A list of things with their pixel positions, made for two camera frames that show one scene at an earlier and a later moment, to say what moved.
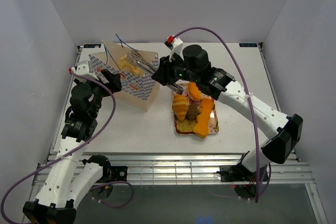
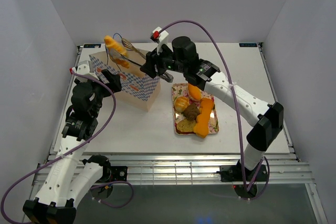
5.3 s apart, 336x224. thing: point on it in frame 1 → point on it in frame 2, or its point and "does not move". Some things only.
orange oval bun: (193, 91) does not move
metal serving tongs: (135, 57) → (163, 76)
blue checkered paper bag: (138, 91) does not move
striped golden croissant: (180, 105) → (110, 43)
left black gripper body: (112, 85) does not move
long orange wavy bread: (201, 128) does not move
